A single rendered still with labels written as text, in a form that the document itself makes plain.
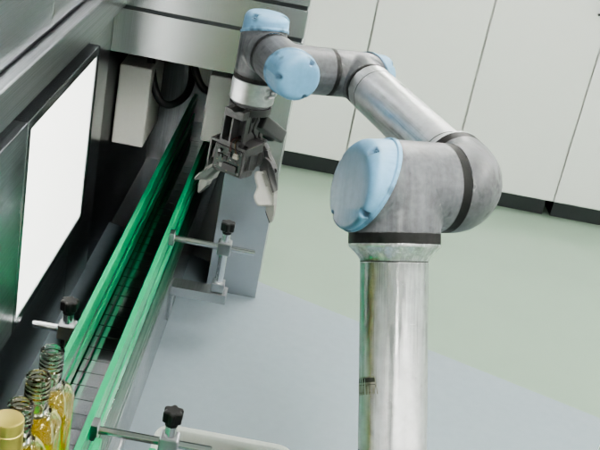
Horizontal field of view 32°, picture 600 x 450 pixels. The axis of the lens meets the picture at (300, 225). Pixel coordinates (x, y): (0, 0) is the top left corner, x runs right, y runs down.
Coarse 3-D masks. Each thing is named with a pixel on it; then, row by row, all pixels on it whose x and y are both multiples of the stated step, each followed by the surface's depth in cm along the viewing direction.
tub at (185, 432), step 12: (156, 432) 165; (180, 432) 167; (192, 432) 167; (204, 432) 167; (204, 444) 167; (216, 444) 167; (228, 444) 167; (240, 444) 167; (252, 444) 167; (264, 444) 167; (276, 444) 168
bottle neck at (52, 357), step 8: (48, 344) 127; (56, 344) 128; (40, 352) 126; (48, 352) 127; (56, 352) 128; (64, 352) 127; (40, 360) 126; (48, 360) 125; (56, 360) 126; (40, 368) 126; (48, 368) 126; (56, 368) 126; (56, 376) 127; (56, 384) 127
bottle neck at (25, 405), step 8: (16, 400) 116; (24, 400) 117; (32, 400) 117; (8, 408) 115; (16, 408) 115; (24, 408) 115; (32, 408) 115; (24, 416) 115; (32, 416) 116; (24, 424) 115; (32, 424) 117; (24, 432) 116; (24, 440) 116
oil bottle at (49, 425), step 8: (48, 408) 124; (40, 416) 122; (48, 416) 123; (56, 416) 124; (40, 424) 121; (48, 424) 122; (56, 424) 124; (32, 432) 121; (40, 432) 121; (48, 432) 122; (56, 432) 124; (48, 440) 122; (56, 440) 125; (48, 448) 122; (56, 448) 126
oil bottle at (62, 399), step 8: (64, 384) 129; (56, 392) 127; (64, 392) 128; (72, 392) 130; (56, 400) 127; (64, 400) 127; (72, 400) 131; (56, 408) 127; (64, 408) 127; (72, 408) 132; (64, 416) 127; (64, 424) 128; (64, 432) 129; (64, 440) 131; (64, 448) 132
